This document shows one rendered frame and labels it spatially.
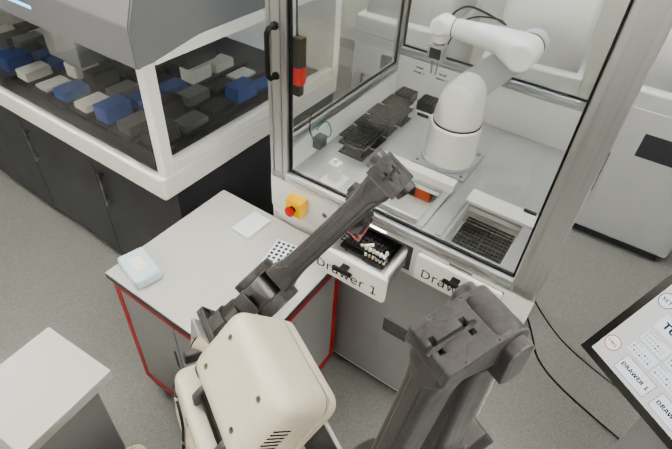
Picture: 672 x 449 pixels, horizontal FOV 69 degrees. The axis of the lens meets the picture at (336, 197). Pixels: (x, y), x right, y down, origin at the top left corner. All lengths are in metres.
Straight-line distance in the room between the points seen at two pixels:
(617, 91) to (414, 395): 0.82
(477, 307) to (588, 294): 2.51
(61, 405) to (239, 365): 0.86
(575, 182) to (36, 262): 2.72
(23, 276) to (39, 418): 1.59
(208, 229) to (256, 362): 1.18
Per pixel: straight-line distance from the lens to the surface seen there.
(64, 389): 1.67
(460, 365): 0.60
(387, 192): 0.98
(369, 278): 1.59
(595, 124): 1.26
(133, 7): 1.70
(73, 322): 2.82
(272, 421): 0.82
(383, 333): 2.08
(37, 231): 3.38
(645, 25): 1.18
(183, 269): 1.84
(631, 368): 1.52
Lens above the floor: 2.10
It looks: 40 degrees down
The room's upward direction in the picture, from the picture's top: 4 degrees clockwise
